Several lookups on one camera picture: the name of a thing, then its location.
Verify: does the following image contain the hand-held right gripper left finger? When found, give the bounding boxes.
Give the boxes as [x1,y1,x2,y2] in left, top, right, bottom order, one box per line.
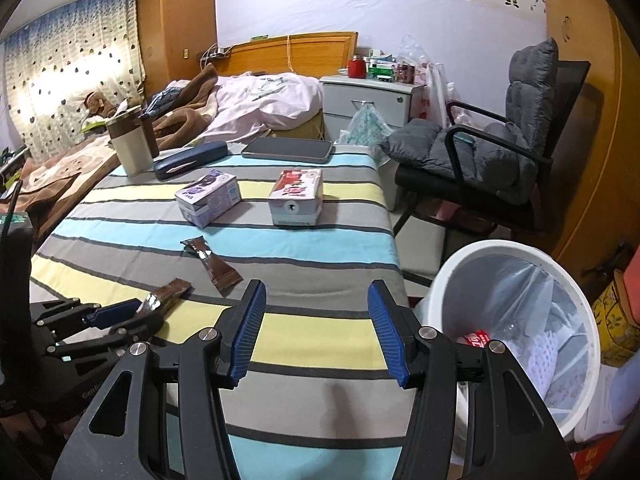
[52,279,269,480]

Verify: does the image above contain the brown snack wrapper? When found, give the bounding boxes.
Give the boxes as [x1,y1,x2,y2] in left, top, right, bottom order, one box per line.
[136,278,194,333]
[180,237,244,295]

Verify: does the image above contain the cream tumbler with brown lid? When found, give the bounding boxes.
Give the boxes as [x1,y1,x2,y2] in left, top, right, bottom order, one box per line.
[105,105,160,177]

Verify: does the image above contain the white round bin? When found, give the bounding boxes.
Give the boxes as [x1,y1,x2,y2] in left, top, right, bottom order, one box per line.
[415,240,601,443]

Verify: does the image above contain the brown blanket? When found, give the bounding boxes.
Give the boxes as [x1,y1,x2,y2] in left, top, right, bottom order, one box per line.
[150,62,221,148]

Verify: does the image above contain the pink and white carton box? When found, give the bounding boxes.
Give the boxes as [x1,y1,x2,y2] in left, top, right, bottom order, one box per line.
[267,168,324,226]

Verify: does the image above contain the yellow patterned box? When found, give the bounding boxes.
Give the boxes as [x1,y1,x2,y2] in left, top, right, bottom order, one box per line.
[592,280,640,367]

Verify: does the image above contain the brown printed bedsheet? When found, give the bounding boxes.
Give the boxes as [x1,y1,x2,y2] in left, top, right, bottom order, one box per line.
[20,140,121,233]

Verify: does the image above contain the clear bottle with red label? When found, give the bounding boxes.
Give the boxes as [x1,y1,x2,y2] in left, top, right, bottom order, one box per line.
[457,310,531,353]

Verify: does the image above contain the green and white boxes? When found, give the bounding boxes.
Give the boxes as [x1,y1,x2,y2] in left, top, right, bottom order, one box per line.
[367,54,398,81]

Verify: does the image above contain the grey nightstand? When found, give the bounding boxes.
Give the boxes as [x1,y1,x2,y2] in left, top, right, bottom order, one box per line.
[320,75,426,128]

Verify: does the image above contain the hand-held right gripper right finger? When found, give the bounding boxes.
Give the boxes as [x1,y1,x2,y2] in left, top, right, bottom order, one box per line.
[366,280,581,480]

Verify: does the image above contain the wooden headboard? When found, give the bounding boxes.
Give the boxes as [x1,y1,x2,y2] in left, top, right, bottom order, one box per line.
[215,31,358,78]

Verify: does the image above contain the clear plastic bag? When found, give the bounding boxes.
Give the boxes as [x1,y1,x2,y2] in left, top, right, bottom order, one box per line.
[397,35,431,68]

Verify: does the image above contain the blue spotted curtain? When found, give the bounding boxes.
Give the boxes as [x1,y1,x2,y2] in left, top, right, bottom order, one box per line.
[0,0,147,161]

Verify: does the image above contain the grey tablet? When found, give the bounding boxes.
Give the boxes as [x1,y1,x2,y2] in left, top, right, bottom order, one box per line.
[241,136,335,164]

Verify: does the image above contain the purple carton box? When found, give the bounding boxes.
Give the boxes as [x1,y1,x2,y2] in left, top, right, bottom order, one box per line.
[175,170,242,228]

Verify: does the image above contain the dark blue glasses case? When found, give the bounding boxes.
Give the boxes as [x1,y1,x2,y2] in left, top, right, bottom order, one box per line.
[153,141,227,181]

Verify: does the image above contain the pink quilt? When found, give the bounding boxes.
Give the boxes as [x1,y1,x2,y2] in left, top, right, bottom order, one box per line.
[202,72,323,143]

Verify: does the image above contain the white plastic bag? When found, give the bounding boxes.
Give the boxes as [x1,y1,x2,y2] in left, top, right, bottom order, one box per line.
[425,62,458,126]

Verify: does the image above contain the wooden wardrobe with star marks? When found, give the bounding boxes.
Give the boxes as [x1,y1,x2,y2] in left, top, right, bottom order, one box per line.
[135,0,221,91]

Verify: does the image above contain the green patterned plastic bag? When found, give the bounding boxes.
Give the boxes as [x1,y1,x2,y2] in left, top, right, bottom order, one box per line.
[337,101,393,161]

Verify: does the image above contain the black office chair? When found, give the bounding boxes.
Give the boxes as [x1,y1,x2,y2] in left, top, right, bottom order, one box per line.
[392,60,591,251]

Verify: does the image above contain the brown plush toy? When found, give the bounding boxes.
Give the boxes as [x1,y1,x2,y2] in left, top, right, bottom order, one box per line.
[82,91,118,118]

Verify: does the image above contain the blue striped cloth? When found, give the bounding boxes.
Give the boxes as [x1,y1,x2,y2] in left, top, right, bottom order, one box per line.
[145,87,181,116]

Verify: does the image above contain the white foam fruit net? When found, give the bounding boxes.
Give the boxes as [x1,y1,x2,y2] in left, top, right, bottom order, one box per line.
[505,330,571,387]

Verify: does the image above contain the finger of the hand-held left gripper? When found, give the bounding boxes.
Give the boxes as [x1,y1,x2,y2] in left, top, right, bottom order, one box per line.
[47,312,167,362]
[31,297,144,332]

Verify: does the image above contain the translucent bin liner bag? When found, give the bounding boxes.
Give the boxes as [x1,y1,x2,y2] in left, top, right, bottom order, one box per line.
[450,255,592,411]

